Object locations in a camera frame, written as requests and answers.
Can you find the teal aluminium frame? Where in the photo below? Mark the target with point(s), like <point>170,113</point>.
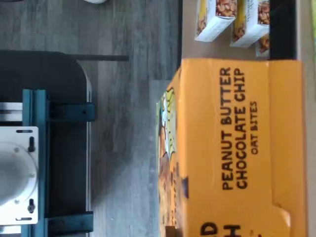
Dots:
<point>37,111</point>

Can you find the white box yellow label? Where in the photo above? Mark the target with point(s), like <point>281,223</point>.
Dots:
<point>212,22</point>
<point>263,47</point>
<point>249,27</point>

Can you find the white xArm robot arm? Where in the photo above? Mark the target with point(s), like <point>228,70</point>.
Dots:
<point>10,172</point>

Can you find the thin black bar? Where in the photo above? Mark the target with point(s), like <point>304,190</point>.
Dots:
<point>111,58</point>

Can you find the white mounting plate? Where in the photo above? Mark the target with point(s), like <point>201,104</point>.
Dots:
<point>24,135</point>

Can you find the silver aluminium rail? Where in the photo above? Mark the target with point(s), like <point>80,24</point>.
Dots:
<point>10,111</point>

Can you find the white round object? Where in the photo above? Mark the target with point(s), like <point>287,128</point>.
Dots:
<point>95,1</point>

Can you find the black robot stand top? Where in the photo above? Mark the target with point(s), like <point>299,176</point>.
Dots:
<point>61,81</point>

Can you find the wooden shelf board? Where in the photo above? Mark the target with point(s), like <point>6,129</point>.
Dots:
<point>309,123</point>

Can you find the orange Bobo's peanut butter box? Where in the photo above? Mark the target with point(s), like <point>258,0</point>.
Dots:
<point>222,123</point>

